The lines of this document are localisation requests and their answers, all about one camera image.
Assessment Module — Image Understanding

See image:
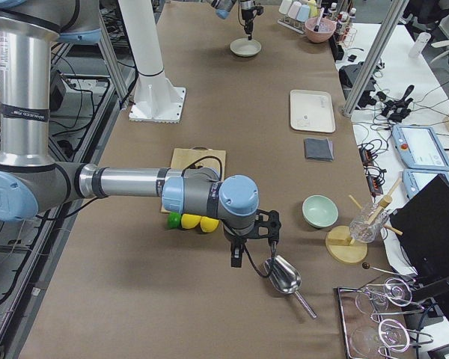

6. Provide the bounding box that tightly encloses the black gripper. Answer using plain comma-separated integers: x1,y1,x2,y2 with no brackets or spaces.
239,0,263,40
223,223,252,268

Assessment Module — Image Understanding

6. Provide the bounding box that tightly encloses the wooden cutting board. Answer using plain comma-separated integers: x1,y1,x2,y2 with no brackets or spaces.
160,147,227,214

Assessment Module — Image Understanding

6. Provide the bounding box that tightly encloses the pastel cup rack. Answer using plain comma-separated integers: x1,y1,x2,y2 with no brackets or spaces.
278,0,320,33

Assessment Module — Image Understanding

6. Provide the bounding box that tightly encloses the wooden cup stand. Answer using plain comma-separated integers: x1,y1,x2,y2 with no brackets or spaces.
326,178,403,265

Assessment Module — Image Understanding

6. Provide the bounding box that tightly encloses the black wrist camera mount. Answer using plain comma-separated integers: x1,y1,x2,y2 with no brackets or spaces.
245,209,281,254

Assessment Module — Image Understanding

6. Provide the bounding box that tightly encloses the copper wire bottle rack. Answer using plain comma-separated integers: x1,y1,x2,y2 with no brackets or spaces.
326,1,357,48

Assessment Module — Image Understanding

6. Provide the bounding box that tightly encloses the cream rectangular tray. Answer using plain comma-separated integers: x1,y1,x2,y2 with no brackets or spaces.
290,90,336,133

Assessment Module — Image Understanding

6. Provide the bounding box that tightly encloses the steel scoop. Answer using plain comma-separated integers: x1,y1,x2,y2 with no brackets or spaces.
263,255,317,319

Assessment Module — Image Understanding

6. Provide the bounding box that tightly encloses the blue teach pendant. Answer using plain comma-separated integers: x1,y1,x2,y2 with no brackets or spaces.
402,168,449,199
391,125,449,172

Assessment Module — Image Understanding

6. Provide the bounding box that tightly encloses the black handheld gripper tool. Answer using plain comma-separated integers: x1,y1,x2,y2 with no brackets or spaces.
376,85,415,123

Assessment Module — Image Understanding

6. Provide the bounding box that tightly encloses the clear glass cup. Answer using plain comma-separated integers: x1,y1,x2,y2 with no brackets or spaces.
349,203,389,243

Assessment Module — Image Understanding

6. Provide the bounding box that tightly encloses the mint green bowl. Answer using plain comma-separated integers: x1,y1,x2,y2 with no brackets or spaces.
302,194,338,229

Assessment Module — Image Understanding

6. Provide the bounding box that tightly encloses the wire glass rack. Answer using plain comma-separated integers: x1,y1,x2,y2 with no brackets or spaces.
335,277,433,358

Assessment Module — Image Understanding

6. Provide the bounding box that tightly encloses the blue teach pendant far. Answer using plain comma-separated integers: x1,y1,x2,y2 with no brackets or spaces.
391,125,449,172

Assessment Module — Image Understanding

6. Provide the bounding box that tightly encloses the aluminium frame post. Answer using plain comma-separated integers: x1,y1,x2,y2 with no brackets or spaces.
342,0,409,117

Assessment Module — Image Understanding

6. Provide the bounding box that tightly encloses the black monitor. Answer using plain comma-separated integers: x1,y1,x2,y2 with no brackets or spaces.
390,174,449,280

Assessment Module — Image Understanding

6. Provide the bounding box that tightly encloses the yellow lemon lower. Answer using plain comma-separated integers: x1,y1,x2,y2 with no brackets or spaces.
200,216,220,233

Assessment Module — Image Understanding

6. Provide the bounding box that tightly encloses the grey folded cloth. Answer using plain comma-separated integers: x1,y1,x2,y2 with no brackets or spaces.
304,138,334,162

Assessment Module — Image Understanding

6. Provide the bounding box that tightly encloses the blue teach pendant near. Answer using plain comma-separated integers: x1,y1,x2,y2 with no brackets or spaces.
402,168,449,199

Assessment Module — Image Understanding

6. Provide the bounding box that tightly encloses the yellow lemon upper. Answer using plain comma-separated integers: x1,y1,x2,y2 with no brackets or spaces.
180,214,202,230

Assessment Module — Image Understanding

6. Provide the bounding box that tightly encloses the beige round plate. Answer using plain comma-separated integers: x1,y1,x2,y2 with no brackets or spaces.
230,38,262,58

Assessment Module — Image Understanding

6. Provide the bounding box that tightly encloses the yellow lemon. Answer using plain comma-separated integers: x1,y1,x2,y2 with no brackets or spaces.
180,214,202,230
200,216,220,233

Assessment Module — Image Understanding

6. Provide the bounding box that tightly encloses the green lime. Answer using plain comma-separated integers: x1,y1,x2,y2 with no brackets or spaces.
167,212,182,229

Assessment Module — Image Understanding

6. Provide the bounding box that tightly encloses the pink bowl with ice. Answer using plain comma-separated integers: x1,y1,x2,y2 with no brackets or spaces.
305,17,336,43

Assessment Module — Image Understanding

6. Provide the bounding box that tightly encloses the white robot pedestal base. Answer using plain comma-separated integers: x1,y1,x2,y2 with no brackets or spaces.
119,0,186,123

